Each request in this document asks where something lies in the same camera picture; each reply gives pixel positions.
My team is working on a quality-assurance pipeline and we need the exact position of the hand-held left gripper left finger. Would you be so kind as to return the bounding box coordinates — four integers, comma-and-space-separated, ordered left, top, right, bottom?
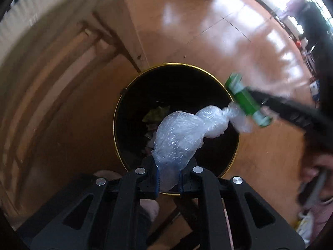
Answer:
17, 156, 160, 250

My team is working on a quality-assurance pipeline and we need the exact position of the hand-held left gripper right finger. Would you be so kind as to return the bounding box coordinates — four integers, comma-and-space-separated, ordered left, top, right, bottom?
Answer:
178, 159, 306, 250

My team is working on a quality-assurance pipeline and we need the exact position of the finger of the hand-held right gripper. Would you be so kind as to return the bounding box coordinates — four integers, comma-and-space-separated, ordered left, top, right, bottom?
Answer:
247, 89, 324, 131

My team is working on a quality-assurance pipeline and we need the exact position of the wooden table leg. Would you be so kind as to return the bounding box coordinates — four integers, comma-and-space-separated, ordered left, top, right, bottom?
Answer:
91, 10, 150, 73

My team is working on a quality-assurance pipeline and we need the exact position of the person's right hand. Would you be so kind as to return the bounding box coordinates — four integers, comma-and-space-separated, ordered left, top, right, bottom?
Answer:
299, 155, 332, 204

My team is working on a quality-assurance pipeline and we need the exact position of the clear plastic bag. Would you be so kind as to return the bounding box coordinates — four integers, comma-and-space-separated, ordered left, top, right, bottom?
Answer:
152, 101, 254, 192

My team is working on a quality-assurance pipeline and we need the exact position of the black bin with gold rim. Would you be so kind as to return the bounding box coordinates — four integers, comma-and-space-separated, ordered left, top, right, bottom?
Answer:
113, 63, 240, 196

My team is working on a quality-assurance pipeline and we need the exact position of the green and white box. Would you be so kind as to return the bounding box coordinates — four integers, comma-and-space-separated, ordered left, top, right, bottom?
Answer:
225, 73, 273, 128

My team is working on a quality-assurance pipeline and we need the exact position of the pink cloth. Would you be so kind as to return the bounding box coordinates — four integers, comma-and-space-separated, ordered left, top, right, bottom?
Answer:
309, 200, 333, 240

